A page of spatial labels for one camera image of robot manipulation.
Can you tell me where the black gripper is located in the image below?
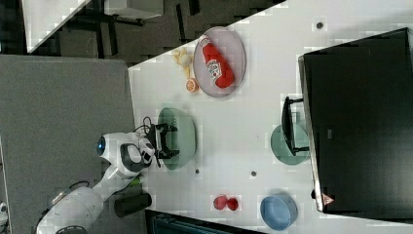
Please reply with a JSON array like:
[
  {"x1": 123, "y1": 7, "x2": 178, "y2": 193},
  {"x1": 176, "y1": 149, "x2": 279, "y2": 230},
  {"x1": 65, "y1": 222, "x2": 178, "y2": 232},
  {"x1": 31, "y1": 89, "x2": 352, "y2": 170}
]
[{"x1": 148, "y1": 123, "x2": 179, "y2": 160}]

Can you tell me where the green plastic strainer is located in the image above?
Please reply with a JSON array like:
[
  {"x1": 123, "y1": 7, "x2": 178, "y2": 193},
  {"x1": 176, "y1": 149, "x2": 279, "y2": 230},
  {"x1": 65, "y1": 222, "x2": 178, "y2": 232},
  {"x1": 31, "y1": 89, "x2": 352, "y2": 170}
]
[{"x1": 158, "y1": 107, "x2": 197, "y2": 171}]

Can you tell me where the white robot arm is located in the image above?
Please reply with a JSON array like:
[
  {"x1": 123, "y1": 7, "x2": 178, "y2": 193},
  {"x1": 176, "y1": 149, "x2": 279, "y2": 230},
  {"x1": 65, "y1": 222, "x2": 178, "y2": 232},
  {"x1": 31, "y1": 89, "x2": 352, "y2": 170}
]
[{"x1": 35, "y1": 123, "x2": 178, "y2": 234}]

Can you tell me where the orange slice toy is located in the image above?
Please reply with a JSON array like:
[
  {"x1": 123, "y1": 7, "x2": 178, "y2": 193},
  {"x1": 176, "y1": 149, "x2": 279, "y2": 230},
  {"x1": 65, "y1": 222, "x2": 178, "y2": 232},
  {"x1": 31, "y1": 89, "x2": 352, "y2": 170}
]
[{"x1": 186, "y1": 78, "x2": 199, "y2": 93}]

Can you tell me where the black pot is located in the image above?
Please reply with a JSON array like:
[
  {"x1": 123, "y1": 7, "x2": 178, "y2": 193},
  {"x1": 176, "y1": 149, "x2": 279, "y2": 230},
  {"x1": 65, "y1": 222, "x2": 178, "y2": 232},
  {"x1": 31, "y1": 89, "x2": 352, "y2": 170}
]
[{"x1": 114, "y1": 193, "x2": 152, "y2": 217}]

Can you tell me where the yellow plush toy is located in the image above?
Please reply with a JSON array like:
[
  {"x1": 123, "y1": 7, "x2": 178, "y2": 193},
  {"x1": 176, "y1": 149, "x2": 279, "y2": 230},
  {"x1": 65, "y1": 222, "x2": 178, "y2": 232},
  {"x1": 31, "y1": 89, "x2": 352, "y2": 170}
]
[{"x1": 171, "y1": 48, "x2": 193, "y2": 79}]

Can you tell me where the red ketchup bottle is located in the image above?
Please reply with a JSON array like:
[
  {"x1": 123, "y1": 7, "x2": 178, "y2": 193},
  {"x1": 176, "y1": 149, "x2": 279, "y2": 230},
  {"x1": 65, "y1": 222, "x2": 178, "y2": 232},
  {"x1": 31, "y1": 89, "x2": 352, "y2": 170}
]
[{"x1": 200, "y1": 35, "x2": 235, "y2": 89}]

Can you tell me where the dark red strawberry toy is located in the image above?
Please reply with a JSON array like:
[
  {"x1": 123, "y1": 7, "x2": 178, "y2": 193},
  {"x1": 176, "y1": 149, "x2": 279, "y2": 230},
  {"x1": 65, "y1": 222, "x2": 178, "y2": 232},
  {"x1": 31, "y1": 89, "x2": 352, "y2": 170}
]
[{"x1": 227, "y1": 197, "x2": 239, "y2": 211}]

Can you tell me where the grey round plate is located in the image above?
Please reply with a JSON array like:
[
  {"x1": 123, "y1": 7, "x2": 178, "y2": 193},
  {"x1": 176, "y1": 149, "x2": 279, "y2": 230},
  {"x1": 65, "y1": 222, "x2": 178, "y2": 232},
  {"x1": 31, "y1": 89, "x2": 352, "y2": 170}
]
[{"x1": 193, "y1": 26, "x2": 246, "y2": 98}]

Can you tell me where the green cup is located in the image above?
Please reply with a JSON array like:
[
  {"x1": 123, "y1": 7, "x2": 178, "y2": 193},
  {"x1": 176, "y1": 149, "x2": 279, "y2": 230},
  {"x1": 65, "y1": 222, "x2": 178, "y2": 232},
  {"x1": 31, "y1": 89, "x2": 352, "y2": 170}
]
[{"x1": 271, "y1": 124, "x2": 310, "y2": 166}]

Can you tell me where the blue bowl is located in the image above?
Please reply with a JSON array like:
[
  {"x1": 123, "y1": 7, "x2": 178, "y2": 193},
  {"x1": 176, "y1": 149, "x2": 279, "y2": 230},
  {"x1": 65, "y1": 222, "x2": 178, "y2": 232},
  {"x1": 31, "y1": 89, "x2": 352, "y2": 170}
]
[{"x1": 260, "y1": 194, "x2": 298, "y2": 231}]

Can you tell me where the white side table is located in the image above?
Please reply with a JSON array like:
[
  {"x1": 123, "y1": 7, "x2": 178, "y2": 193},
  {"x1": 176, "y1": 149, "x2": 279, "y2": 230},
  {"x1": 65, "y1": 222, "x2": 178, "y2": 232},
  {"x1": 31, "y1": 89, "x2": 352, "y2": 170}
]
[{"x1": 20, "y1": 0, "x2": 91, "y2": 54}]

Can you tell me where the silver toaster oven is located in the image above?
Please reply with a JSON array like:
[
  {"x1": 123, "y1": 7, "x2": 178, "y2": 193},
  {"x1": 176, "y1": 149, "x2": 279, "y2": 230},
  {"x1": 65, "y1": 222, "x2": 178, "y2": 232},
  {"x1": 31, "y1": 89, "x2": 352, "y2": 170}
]
[{"x1": 282, "y1": 27, "x2": 413, "y2": 223}]

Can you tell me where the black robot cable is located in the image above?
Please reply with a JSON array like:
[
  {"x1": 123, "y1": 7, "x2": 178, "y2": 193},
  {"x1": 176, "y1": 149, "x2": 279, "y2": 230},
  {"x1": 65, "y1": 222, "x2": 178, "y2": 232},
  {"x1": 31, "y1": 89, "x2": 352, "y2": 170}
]
[{"x1": 132, "y1": 116, "x2": 154, "y2": 135}]

